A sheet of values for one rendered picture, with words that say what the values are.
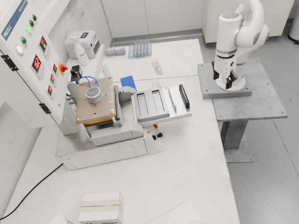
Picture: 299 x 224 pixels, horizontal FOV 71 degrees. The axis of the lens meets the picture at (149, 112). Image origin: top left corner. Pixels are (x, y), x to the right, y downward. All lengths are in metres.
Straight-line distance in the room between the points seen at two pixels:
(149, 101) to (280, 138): 1.52
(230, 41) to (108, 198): 0.86
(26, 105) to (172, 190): 0.76
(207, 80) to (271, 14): 1.92
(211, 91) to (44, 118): 1.00
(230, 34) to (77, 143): 0.87
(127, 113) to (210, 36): 2.21
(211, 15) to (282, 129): 1.60
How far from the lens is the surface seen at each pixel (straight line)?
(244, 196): 1.97
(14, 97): 0.90
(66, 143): 1.19
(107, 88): 1.09
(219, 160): 1.20
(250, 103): 1.48
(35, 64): 0.88
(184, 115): 1.09
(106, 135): 1.04
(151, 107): 1.09
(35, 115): 0.95
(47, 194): 1.32
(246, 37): 0.90
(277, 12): 3.29
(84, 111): 1.02
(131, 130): 1.02
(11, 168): 1.44
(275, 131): 2.36
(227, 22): 0.90
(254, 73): 1.70
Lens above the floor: 1.81
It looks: 49 degrees down
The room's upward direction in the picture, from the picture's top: 12 degrees counter-clockwise
